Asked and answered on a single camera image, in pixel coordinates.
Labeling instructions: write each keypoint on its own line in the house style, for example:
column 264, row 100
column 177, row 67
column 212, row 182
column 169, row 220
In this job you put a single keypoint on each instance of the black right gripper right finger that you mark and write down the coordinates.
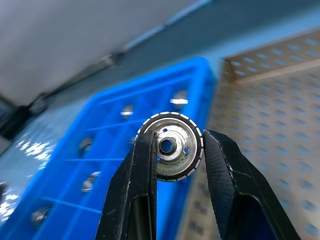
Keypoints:
column 230, row 180

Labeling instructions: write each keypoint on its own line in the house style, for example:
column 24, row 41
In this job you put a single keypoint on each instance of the blue compartment tray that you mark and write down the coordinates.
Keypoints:
column 75, row 200

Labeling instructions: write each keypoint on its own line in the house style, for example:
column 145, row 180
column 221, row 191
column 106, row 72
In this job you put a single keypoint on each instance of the perforated metal tray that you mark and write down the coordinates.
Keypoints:
column 275, row 112

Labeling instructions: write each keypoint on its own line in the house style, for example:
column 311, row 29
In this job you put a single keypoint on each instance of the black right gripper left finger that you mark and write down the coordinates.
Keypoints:
column 135, row 187

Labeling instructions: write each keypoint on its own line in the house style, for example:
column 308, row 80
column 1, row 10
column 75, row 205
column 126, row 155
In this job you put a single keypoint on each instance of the nut in blue tray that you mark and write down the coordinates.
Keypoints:
column 86, row 145

